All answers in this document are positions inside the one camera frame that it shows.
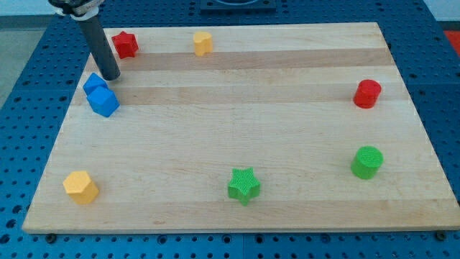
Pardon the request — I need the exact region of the red star block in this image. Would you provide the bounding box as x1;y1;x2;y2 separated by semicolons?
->
111;31;139;59

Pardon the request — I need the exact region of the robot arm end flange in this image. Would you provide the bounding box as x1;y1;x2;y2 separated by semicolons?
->
47;0;104;17

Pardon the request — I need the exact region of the green star block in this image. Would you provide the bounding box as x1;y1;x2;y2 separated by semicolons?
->
227;167;260;206

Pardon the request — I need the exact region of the wooden board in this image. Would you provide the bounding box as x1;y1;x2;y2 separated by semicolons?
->
22;22;459;234

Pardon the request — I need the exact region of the yellow heart block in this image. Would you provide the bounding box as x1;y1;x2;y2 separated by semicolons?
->
193;31;213;56

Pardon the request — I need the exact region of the blue pentagon block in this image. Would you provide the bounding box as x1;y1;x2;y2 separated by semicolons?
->
86;86;119;117

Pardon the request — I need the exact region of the green cylinder block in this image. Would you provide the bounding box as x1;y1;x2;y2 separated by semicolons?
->
351;146;384;180

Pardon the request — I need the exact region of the red cylinder block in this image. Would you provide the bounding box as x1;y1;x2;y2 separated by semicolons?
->
353;79;382;109

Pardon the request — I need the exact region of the blue cube block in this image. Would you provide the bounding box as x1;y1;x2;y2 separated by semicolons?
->
83;73;108;96

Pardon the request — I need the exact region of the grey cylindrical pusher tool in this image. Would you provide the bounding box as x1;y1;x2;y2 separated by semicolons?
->
77;16;121;81

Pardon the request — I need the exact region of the yellow hexagon block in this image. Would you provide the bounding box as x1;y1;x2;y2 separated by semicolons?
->
63;171;99;205

